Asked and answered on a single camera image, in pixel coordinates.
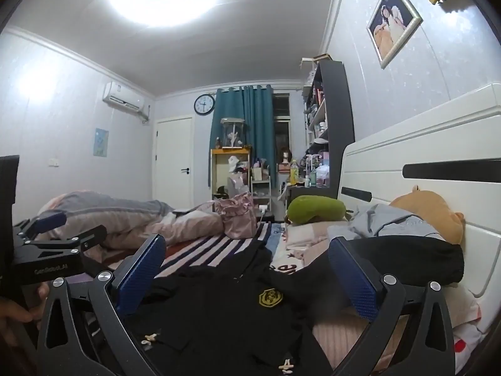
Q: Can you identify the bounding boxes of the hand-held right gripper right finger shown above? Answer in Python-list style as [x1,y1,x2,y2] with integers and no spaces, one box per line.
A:
[328,237,457,376]

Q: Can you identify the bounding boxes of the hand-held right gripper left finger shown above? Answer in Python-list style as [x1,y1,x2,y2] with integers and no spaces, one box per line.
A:
[34,234,169,376]

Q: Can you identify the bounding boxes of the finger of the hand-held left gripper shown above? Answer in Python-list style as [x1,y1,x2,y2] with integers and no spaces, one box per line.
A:
[13,211,68,243]
[21,225,108,261]

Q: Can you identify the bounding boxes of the black coat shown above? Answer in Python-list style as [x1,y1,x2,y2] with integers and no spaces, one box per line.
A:
[84,237,465,376]

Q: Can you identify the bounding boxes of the person's left hand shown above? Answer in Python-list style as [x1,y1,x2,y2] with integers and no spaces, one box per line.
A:
[0,282,51,347]

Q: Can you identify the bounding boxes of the grey pink quilt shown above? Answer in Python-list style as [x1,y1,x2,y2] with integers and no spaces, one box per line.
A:
[37,191,225,251]

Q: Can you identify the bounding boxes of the ribbed pink pillow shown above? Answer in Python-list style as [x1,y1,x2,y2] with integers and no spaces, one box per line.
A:
[313,309,396,373]

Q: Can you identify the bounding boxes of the striped bed sheet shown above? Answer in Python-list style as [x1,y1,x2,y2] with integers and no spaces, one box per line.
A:
[106,221,286,279]

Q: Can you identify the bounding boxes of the plain pink pillow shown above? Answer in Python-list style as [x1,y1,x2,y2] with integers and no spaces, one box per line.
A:
[286,221,353,259]

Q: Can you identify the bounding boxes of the grey-blue garment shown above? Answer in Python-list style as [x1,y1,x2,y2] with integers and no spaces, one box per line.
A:
[348,204,447,239]

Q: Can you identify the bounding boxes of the green plush toy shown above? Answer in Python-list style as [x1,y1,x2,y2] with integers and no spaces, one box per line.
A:
[286,195,353,226]

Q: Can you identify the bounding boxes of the orange plush toy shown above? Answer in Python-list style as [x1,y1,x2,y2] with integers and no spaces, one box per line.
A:
[389,185,465,243]

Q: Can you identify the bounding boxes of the pink bag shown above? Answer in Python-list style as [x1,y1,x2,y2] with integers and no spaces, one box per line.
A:
[214,193,258,239]

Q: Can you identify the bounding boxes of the white printed bedding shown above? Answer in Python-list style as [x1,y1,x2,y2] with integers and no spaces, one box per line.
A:
[442,282,494,365]

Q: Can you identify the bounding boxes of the white door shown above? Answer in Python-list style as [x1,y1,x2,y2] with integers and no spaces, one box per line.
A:
[154,115,195,208]

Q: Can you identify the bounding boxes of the yellow shelf unit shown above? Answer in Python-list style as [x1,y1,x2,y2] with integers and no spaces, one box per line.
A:
[210,148,253,200]

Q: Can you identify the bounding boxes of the small white rack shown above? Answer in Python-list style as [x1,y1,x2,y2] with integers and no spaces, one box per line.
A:
[250,164,271,210]

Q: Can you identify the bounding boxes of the brown wig head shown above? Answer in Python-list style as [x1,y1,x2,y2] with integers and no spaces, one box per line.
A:
[279,147,294,173]

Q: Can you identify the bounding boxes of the white air conditioner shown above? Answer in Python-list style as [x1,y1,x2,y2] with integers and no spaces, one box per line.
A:
[102,81,151,120]

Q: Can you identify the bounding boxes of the white bed headboard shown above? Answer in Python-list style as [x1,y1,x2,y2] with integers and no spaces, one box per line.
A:
[338,84,501,322]

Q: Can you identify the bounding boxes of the dark bookshelf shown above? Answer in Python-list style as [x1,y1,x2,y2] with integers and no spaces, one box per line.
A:
[301,60,355,200]

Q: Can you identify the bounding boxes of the glass display case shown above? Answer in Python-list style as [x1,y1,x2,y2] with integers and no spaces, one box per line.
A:
[220,117,246,149]

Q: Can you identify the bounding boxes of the window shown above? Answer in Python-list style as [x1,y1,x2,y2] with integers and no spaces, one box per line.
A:
[273,93,291,173]

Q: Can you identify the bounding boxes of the teal curtain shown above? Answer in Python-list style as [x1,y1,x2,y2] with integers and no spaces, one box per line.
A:
[209,85,276,208]

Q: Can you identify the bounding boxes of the framed photo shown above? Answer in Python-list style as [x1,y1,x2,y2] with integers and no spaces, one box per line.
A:
[367,0,424,69]

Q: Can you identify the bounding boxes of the blue wall poster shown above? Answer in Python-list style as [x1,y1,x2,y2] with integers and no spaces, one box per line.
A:
[94,128,109,157]

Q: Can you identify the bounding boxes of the round wall clock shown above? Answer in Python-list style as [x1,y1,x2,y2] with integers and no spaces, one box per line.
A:
[194,94,216,116]

